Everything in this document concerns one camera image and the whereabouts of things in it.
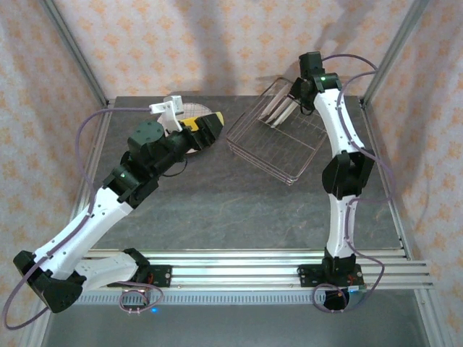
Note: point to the aluminium frame post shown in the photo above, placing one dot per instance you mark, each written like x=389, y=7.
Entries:
x=75, y=50
x=394, y=50

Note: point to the glass plate dark green rim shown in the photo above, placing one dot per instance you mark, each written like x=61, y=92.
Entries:
x=267, y=111

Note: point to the aluminium base rail beam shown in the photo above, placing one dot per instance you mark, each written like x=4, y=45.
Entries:
x=235, y=271

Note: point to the white watermelon print plate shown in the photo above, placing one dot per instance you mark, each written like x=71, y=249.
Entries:
x=278, y=112

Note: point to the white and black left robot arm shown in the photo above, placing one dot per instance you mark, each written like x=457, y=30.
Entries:
x=83, y=231

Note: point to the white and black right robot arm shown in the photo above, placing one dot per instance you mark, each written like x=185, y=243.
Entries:
x=336, y=123

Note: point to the aluminium table side rail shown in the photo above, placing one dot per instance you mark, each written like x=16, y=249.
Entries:
x=104, y=123
x=398, y=224

